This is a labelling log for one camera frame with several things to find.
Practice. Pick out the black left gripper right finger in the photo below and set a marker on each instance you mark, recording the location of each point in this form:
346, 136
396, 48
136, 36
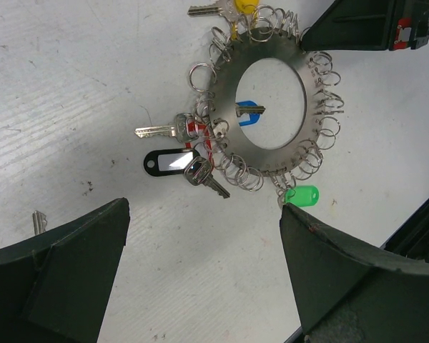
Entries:
347, 290

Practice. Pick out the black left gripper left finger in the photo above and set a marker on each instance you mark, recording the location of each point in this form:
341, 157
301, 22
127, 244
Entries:
55, 286

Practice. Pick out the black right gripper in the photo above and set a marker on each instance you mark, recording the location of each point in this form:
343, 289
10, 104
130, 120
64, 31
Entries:
370, 25

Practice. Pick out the steel key organiser ring disc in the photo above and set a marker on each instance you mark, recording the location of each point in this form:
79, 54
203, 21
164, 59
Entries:
301, 118

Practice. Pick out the loose key with black tag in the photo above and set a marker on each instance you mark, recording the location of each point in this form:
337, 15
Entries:
39, 222

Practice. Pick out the green key tag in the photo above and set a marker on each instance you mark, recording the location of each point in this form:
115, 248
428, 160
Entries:
300, 196

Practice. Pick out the yellow key tag upper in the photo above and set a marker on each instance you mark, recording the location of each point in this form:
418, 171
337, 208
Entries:
234, 12

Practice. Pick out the blue key tag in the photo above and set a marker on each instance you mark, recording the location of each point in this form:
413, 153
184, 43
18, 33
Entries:
248, 112

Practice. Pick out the red key tag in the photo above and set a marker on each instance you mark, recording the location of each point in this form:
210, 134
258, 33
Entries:
185, 129

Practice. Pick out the black key tag on ring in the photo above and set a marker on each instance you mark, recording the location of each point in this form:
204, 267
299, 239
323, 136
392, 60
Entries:
196, 169

